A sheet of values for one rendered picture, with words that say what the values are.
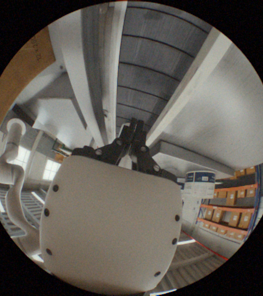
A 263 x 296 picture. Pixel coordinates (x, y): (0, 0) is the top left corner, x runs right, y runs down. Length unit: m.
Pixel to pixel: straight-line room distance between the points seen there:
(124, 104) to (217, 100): 0.19
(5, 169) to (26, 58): 0.55
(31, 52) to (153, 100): 0.22
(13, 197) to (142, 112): 0.62
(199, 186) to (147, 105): 0.47
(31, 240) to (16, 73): 0.52
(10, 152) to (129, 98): 0.69
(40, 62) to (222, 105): 0.35
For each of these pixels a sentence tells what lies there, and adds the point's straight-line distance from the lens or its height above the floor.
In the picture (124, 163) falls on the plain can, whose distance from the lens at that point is 0.16.
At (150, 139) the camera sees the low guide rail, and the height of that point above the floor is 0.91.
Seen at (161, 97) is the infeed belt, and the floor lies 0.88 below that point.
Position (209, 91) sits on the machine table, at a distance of 0.21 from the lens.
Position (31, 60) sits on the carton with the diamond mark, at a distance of 0.20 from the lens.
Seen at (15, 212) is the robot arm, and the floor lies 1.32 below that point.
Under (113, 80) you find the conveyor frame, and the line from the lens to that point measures 0.15.
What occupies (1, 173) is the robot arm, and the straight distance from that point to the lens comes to 0.66.
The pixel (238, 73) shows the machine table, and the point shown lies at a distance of 0.22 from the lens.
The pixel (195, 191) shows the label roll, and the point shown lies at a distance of 0.54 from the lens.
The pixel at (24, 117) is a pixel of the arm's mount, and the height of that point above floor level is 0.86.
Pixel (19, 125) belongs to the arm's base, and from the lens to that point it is 0.86.
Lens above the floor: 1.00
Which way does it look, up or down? 20 degrees down
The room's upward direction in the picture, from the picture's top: 165 degrees counter-clockwise
